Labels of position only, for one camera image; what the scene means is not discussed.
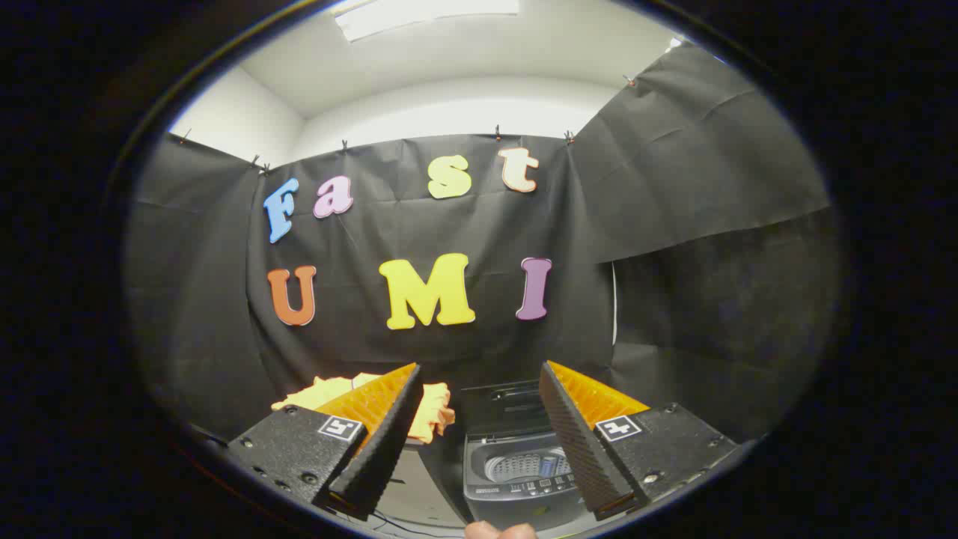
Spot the grey washing machine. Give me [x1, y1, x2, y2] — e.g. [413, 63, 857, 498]
[463, 430, 592, 532]

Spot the grey table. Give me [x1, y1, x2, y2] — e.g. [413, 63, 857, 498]
[374, 442, 469, 529]

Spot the black backdrop cloth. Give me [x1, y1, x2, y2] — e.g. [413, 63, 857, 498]
[123, 41, 843, 450]

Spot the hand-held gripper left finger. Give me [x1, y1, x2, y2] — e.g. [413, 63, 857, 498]
[227, 363, 424, 522]

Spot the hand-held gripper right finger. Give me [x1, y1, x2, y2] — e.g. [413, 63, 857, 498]
[539, 360, 738, 522]

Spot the orange polo shirt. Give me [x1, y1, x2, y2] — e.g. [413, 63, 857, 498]
[271, 372, 456, 444]

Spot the white ceiling light panel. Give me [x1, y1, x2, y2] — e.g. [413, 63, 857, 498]
[333, 0, 521, 42]

